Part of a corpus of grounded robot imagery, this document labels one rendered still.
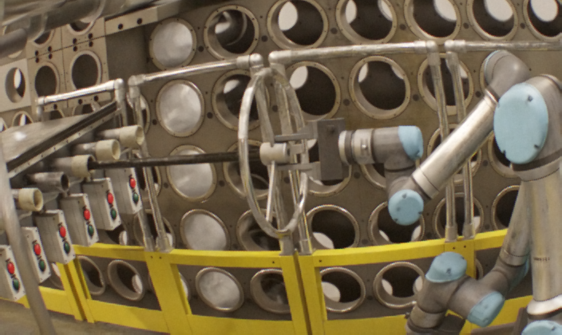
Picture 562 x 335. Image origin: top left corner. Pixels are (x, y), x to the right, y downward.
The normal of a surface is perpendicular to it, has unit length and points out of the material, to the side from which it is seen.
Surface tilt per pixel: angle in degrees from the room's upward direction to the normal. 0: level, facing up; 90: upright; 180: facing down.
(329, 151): 79
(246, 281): 90
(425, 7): 90
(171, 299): 90
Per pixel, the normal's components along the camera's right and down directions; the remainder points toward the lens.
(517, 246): -0.38, 0.38
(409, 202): -0.05, 0.22
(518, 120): -0.71, 0.13
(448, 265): 0.17, -0.86
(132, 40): 0.94, -0.07
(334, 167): -0.34, 0.06
